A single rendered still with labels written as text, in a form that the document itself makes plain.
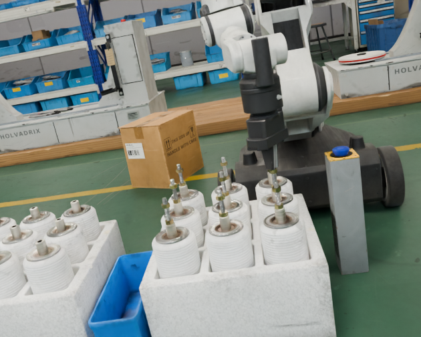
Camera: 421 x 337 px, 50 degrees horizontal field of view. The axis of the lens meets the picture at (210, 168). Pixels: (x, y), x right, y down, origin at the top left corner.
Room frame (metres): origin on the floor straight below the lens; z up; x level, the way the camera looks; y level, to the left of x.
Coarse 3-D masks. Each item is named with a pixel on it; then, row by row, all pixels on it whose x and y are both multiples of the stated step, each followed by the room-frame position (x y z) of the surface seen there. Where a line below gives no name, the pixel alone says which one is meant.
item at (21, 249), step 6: (36, 234) 1.06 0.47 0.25; (24, 240) 1.03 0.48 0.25; (30, 240) 1.03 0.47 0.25; (36, 240) 1.05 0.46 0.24; (0, 246) 1.03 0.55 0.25; (6, 246) 1.02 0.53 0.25; (12, 246) 1.01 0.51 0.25; (18, 246) 1.01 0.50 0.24; (24, 246) 1.02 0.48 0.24; (30, 246) 1.03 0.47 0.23; (18, 252) 1.01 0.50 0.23; (24, 252) 1.01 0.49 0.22; (24, 258) 1.01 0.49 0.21; (24, 270) 1.01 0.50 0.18
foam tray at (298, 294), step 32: (256, 224) 1.02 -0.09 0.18; (256, 256) 0.86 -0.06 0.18; (320, 256) 0.81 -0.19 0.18; (160, 288) 0.82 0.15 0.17; (192, 288) 0.81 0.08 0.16; (224, 288) 0.80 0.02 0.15; (256, 288) 0.79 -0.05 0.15; (288, 288) 0.79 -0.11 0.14; (320, 288) 0.78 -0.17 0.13; (160, 320) 0.82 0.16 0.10; (192, 320) 0.81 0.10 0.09; (224, 320) 0.80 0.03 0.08; (256, 320) 0.80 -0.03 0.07; (288, 320) 0.79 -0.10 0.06; (320, 320) 0.78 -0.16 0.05
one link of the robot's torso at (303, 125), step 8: (328, 72) 1.27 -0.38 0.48; (328, 80) 1.26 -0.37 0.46; (328, 88) 1.25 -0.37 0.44; (328, 96) 1.26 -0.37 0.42; (328, 104) 1.29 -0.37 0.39; (312, 112) 1.35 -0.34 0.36; (320, 112) 1.34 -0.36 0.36; (328, 112) 1.33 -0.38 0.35; (288, 120) 1.36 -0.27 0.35; (296, 120) 1.53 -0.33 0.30; (304, 120) 1.52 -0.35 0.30; (312, 120) 1.38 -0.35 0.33; (320, 120) 1.37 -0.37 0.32; (288, 128) 1.53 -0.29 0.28; (296, 128) 1.52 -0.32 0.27; (304, 128) 1.52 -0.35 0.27; (312, 128) 1.43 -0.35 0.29; (296, 136) 1.57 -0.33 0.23; (304, 136) 1.58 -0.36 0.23; (312, 136) 1.59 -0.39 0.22
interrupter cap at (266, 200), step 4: (268, 196) 1.00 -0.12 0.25; (284, 196) 0.99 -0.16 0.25; (288, 196) 0.98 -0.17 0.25; (292, 196) 0.97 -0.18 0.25; (264, 200) 0.98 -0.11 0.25; (268, 200) 0.98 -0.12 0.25; (272, 200) 0.98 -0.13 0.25; (284, 200) 0.96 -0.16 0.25; (288, 200) 0.96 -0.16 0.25; (292, 200) 0.96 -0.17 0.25; (264, 204) 0.96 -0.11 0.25; (268, 204) 0.95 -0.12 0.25; (272, 204) 0.95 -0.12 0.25; (284, 204) 0.94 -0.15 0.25
